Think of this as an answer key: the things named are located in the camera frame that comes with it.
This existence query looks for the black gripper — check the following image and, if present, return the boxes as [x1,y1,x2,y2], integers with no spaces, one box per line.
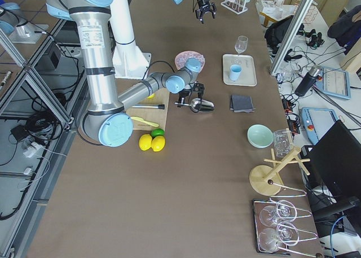
[175,82,204,107]
[195,0,217,24]

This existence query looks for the metal ice scoop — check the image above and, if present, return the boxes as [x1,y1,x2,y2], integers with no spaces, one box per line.
[174,98,214,113]

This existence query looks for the clear ice cubes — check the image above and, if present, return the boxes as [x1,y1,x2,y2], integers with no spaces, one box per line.
[176,51,205,67]

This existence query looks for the light blue cup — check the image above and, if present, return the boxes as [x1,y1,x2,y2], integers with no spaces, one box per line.
[229,64,242,81]

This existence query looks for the pink bowl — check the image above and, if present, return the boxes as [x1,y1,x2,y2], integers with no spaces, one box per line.
[174,50,206,71]

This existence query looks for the grey folded cloth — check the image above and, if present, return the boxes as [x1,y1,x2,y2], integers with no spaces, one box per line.
[230,95,255,113]

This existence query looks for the cream serving tray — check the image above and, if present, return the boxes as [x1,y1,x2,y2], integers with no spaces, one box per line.
[222,54,257,86]

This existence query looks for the wine glass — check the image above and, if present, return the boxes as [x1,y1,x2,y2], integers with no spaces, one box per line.
[232,36,248,64]

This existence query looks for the wooden cutting board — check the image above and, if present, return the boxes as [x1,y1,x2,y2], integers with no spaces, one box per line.
[126,89,170,130]

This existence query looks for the yellow plastic knife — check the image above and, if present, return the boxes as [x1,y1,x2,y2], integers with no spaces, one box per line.
[130,116,159,128]

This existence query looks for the green lime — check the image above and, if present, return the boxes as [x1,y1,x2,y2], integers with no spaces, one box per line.
[151,128,165,138]

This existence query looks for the yellow lemon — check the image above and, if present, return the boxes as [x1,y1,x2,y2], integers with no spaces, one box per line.
[138,134,153,151]
[151,135,165,152]

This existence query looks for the green bowl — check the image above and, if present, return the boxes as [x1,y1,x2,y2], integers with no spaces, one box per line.
[247,124,273,148]

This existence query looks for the glass mug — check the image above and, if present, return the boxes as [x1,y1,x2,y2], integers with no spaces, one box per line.
[273,129,293,158]

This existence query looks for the black water bottle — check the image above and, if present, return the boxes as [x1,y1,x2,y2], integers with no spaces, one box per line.
[295,65,322,97]

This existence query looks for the wooden glass stand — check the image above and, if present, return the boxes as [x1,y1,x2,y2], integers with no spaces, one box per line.
[249,147,310,196]

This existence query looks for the blue teach pendant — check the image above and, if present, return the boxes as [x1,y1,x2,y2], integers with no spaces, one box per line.
[316,67,351,100]

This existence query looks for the black monitor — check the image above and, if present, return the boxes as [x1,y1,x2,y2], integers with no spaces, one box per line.
[309,120,360,198]

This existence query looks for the white wire cup rack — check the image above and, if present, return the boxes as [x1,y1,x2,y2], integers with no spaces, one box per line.
[221,0,248,15]

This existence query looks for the aluminium frame post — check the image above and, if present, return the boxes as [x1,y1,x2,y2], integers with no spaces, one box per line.
[270,0,313,76]

